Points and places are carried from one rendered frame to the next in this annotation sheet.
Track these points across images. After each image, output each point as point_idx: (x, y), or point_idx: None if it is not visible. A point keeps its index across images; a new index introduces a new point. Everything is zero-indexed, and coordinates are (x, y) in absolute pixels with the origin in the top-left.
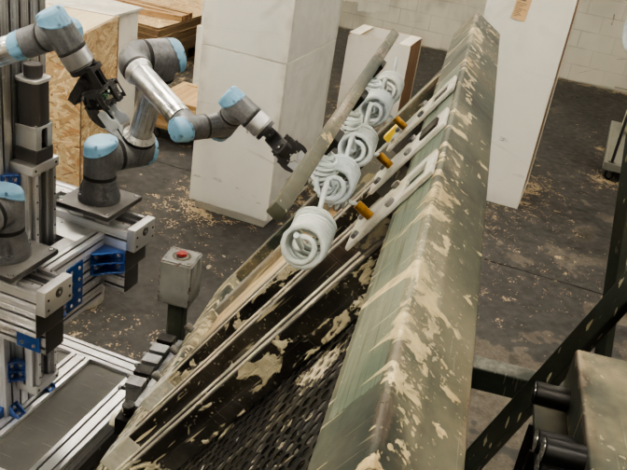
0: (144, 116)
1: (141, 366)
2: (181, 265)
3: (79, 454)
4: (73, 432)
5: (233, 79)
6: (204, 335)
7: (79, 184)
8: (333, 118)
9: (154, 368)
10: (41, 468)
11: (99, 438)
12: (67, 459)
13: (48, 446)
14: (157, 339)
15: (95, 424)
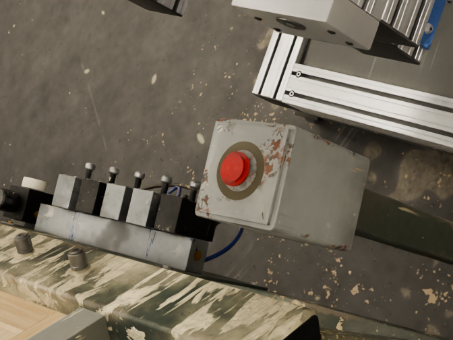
0: None
1: (90, 189)
2: (203, 182)
3: (364, 125)
4: (394, 93)
5: None
6: (25, 297)
7: None
8: None
9: (91, 214)
10: (311, 82)
11: (418, 141)
12: (334, 112)
13: (371, 67)
14: (162, 195)
15: (419, 123)
